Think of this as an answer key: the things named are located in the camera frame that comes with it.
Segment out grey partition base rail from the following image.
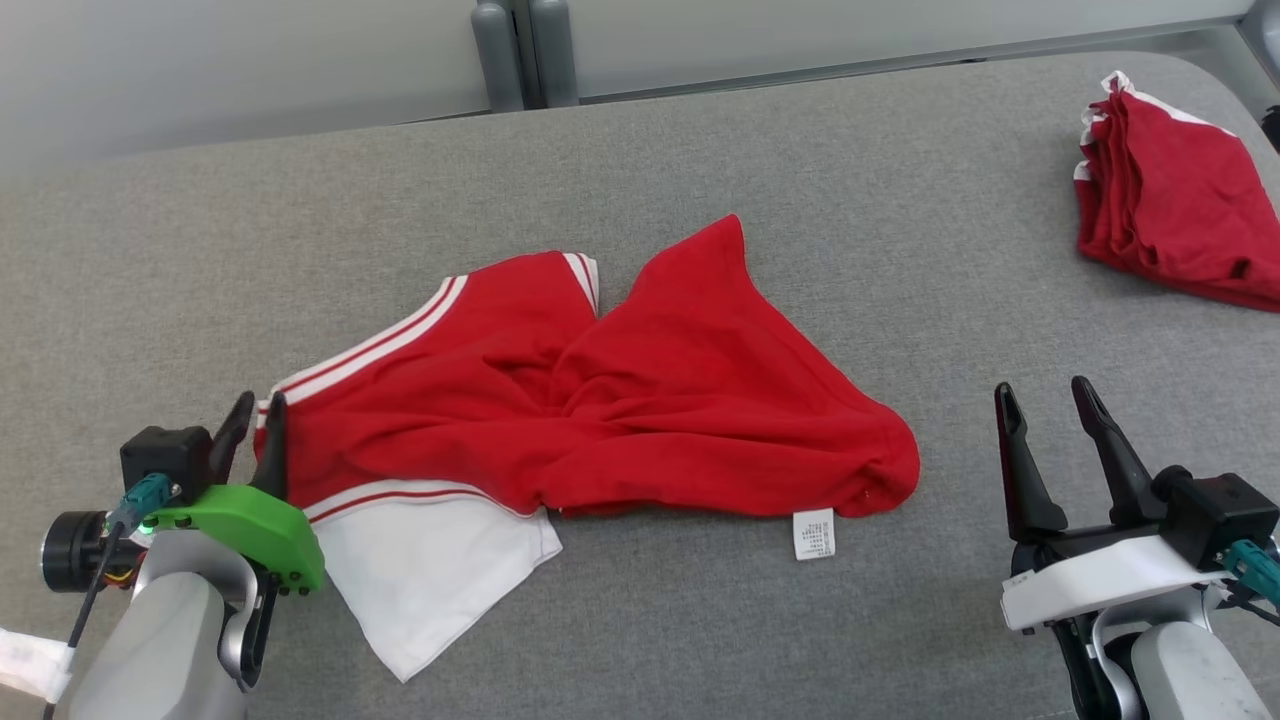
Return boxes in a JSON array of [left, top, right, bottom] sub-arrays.
[[575, 15, 1261, 104]]

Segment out red basketball jersey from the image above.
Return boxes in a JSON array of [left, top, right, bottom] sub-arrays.
[[253, 213, 922, 684]]

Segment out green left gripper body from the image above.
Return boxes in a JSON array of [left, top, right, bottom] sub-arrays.
[[145, 485, 327, 598]]

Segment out grey double partition post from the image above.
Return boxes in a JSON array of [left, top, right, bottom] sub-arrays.
[[470, 0, 581, 113]]

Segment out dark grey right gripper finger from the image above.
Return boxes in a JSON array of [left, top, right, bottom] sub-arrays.
[[994, 382, 1070, 544], [1071, 376, 1168, 529]]

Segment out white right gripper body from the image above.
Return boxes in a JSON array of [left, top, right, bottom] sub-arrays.
[[1000, 520, 1238, 634]]

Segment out white tape cable tag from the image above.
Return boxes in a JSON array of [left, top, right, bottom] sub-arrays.
[[0, 628, 74, 703]]

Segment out grey partition corner post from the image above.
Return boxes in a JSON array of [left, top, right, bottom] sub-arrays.
[[1235, 0, 1280, 96]]

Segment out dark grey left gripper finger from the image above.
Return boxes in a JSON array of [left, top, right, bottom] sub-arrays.
[[250, 392, 290, 500], [207, 391, 258, 483]]

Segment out red garment with white trim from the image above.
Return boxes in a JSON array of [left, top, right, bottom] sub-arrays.
[[1073, 70, 1280, 313]]

